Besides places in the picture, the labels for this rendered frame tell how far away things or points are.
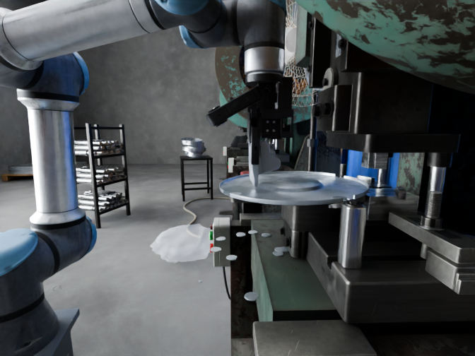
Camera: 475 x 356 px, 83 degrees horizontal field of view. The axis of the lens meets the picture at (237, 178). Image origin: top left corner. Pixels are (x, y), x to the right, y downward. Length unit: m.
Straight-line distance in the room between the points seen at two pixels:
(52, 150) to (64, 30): 0.30
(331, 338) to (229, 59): 1.72
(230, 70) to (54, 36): 1.45
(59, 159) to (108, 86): 7.13
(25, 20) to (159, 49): 7.06
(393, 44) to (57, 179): 0.68
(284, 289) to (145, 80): 7.25
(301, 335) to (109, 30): 0.50
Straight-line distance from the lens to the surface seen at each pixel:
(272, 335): 0.39
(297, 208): 0.52
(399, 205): 0.57
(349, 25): 0.25
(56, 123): 0.73
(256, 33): 0.53
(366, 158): 0.60
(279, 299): 0.45
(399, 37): 0.24
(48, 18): 0.54
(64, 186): 0.75
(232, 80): 1.88
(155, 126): 7.39
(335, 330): 0.42
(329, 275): 0.45
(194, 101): 7.23
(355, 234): 0.41
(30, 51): 0.59
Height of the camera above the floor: 0.90
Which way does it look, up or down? 10 degrees down
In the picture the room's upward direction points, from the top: straight up
